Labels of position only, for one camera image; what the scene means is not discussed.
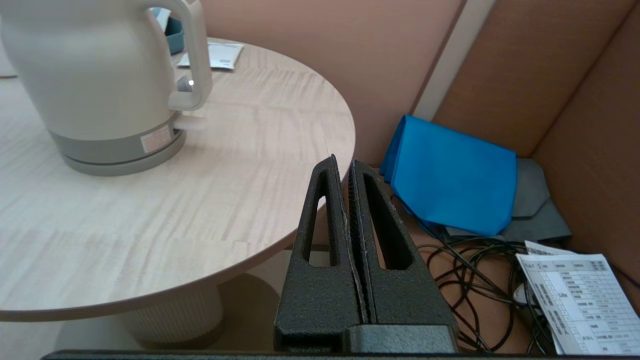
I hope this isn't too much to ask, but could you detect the blue cloth bag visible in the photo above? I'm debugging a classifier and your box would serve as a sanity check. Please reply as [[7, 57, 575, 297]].
[[379, 114, 518, 237]]

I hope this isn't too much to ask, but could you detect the printed paper sheet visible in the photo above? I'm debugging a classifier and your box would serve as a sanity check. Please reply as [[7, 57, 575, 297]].
[[515, 240, 640, 356]]

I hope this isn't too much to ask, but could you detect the round wooden table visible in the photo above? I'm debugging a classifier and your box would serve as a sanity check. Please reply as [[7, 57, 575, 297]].
[[0, 37, 357, 350]]

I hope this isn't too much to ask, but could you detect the white paper packet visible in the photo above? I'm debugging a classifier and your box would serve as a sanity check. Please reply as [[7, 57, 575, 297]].
[[177, 42, 245, 70]]

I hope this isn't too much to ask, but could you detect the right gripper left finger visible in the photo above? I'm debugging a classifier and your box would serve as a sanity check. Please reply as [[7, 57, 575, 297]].
[[273, 154, 368, 352]]

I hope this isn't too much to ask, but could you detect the cream electric kettle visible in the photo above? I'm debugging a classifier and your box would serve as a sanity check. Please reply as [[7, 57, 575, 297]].
[[0, 0, 214, 155]]

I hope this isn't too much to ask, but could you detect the teal container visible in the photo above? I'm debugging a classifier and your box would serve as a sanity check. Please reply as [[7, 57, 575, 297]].
[[150, 7, 185, 55]]

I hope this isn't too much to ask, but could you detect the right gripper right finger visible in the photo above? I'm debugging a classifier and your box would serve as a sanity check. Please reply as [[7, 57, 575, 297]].
[[348, 159, 460, 353]]

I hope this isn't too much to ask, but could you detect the grey fabric pouch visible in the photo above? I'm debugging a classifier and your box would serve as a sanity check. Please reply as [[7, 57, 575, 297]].
[[444, 158, 573, 244]]

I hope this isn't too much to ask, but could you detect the grey kettle base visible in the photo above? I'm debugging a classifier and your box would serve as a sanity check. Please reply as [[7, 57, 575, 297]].
[[62, 129, 187, 177]]

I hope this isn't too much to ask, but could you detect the black cable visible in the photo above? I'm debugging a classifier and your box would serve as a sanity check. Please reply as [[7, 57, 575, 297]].
[[395, 197, 556, 355]]

